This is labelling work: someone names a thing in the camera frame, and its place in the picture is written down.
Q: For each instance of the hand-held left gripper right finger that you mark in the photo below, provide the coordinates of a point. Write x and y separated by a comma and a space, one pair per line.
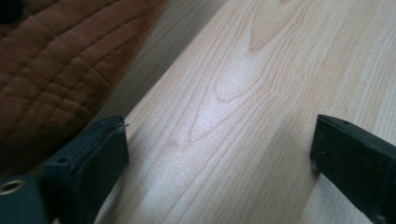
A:
358, 161

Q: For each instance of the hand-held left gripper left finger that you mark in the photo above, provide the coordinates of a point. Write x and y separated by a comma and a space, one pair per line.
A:
90, 168

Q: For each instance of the brown quilted cushion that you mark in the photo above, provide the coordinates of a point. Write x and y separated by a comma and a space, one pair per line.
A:
53, 74

